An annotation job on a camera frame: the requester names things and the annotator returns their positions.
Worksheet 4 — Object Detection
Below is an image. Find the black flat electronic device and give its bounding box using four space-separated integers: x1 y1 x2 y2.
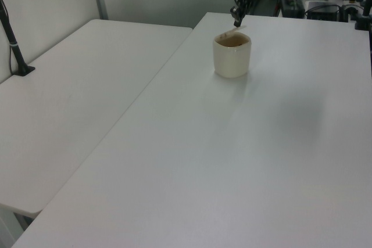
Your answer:
306 1 341 21

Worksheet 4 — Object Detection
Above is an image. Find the black equipment box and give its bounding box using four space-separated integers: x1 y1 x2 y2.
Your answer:
279 0 305 18

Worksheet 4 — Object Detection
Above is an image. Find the black camera pole with base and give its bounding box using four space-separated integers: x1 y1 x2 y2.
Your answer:
0 0 36 78

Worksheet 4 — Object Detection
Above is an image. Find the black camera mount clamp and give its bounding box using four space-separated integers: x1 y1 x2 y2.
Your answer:
353 0 372 31

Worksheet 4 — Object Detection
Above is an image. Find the wooden stick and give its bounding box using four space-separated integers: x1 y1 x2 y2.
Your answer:
218 25 248 39

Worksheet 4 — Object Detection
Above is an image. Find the cream plastic trash bin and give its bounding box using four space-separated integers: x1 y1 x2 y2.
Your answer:
212 33 252 79

